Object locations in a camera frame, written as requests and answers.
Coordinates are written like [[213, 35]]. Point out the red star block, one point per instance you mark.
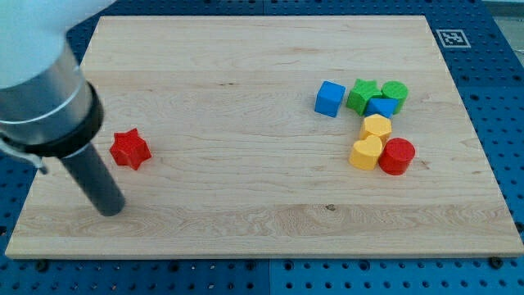
[[130, 149]]

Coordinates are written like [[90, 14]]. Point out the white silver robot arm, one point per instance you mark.
[[48, 108]]

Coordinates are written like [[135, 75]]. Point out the green star block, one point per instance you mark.
[[361, 93]]

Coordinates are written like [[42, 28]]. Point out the light wooden board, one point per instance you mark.
[[243, 166]]

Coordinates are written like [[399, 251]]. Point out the blue cube block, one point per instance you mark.
[[329, 98]]

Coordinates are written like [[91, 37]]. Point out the yellow heart block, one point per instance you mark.
[[365, 153]]

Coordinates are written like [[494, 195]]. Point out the yellow hexagon block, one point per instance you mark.
[[376, 125]]

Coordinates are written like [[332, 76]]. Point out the blue triangle block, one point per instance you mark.
[[381, 106]]

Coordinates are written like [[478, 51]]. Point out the red cylinder block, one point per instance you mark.
[[397, 156]]

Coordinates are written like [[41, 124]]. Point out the green cylinder block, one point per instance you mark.
[[395, 90]]

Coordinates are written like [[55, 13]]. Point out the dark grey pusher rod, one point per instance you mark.
[[91, 174]]

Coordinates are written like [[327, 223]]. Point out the white fiducial marker tag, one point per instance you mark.
[[453, 38]]

